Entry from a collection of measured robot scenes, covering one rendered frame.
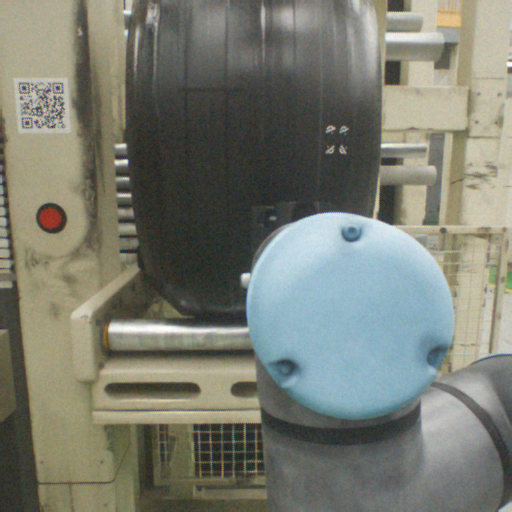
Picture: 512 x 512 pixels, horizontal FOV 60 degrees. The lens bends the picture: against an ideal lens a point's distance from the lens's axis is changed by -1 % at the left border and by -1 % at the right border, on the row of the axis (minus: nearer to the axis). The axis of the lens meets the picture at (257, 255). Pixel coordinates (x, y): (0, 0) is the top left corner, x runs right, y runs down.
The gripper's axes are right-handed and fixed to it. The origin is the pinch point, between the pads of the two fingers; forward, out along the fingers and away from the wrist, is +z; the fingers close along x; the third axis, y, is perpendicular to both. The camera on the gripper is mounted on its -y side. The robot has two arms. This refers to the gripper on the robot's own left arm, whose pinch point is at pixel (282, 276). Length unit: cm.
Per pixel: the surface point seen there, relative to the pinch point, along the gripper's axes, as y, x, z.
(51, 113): 21.8, 31.6, 14.1
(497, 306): -14, -59, 60
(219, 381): -15.1, 7.7, 8.7
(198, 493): -78, 20, 86
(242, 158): 12.5, 4.4, -4.2
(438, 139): 211, -434, 975
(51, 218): 7.0, 32.6, 15.5
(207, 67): 21.5, 7.9, -4.7
